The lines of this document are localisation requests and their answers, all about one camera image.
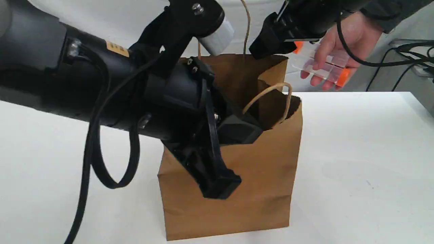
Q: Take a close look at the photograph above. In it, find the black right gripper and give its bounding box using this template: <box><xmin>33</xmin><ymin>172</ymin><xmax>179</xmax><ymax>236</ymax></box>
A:
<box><xmin>249</xmin><ymin>0</ymin><xmax>326</xmax><ymax>60</ymax></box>

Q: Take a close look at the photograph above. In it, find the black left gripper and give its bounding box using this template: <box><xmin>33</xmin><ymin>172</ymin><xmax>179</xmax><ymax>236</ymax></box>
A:
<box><xmin>142</xmin><ymin>58</ymin><xmax>263</xmax><ymax>199</ymax></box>

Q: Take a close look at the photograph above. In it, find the brown paper bag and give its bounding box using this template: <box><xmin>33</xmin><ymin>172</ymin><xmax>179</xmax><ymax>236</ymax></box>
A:
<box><xmin>158</xmin><ymin>54</ymin><xmax>303</xmax><ymax>241</ymax></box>

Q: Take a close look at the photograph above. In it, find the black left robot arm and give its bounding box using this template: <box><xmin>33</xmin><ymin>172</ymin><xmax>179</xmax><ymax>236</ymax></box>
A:
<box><xmin>1</xmin><ymin>0</ymin><xmax>262</xmax><ymax>199</ymax></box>

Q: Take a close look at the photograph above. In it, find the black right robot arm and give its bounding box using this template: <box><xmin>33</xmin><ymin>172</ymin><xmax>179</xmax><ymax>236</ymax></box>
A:
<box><xmin>249</xmin><ymin>0</ymin><xmax>368</xmax><ymax>59</ymax></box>

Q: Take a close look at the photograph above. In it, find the dark grey sleeved forearm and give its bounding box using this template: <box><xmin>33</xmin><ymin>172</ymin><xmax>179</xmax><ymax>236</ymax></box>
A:
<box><xmin>360</xmin><ymin>0</ymin><xmax>433</xmax><ymax>34</ymax></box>

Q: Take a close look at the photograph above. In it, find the person's bare hand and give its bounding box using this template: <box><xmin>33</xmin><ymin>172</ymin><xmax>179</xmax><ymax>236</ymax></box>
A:
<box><xmin>313</xmin><ymin>12</ymin><xmax>383</xmax><ymax>70</ymax></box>

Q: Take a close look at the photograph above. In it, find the white cylindrical wrist camera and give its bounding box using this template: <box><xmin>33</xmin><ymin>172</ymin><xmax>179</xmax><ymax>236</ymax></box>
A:
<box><xmin>198</xmin><ymin>17</ymin><xmax>235</xmax><ymax>57</ymax></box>

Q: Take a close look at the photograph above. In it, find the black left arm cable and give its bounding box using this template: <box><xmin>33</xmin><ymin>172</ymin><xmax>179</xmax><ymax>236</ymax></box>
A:
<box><xmin>63</xmin><ymin>41</ymin><xmax>170</xmax><ymax>244</ymax></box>

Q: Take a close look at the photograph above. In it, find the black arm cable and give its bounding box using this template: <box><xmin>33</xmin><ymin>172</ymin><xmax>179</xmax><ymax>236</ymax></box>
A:
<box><xmin>63</xmin><ymin>41</ymin><xmax>170</xmax><ymax>244</ymax></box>
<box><xmin>336</xmin><ymin>10</ymin><xmax>434</xmax><ymax>67</ymax></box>

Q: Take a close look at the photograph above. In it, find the black cable bundle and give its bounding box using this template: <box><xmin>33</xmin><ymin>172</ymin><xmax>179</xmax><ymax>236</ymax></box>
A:
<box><xmin>366</xmin><ymin>41</ymin><xmax>434</xmax><ymax>92</ymax></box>

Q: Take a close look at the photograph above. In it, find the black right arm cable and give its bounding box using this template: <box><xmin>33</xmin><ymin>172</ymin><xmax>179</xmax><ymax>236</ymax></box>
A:
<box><xmin>336</xmin><ymin>10</ymin><xmax>434</xmax><ymax>67</ymax></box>

